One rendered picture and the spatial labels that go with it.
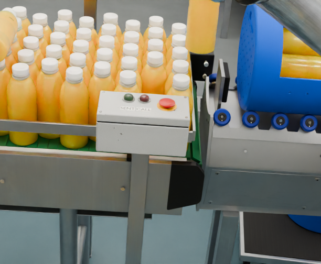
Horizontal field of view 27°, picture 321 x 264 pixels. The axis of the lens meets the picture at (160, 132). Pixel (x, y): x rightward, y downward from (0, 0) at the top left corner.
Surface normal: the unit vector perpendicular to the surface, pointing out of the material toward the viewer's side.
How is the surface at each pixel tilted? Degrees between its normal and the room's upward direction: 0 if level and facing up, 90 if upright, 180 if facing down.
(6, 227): 0
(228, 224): 90
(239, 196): 108
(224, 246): 90
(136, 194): 90
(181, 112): 0
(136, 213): 90
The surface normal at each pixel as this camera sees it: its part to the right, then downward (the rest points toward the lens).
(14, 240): 0.07, -0.83
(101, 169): 0.00, 0.55
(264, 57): 0.03, 0.13
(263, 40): 0.04, -0.15
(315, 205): -0.03, 0.80
